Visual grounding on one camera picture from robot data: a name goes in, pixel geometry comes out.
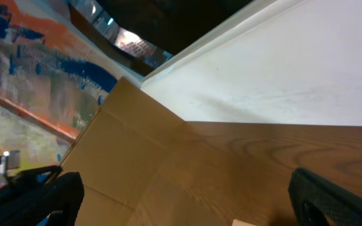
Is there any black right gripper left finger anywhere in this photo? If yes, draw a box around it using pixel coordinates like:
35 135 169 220
0 172 84 226

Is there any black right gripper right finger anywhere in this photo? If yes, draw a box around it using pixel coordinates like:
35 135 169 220
288 168 362 225

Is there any cardboard box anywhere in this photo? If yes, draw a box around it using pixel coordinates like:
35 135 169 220
232 219 255 226

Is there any large brown cardboard sheet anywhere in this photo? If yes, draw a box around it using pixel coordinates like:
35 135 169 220
60 77 232 226

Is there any colourful abstract painting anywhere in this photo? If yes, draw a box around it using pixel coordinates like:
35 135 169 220
0 1 119 170

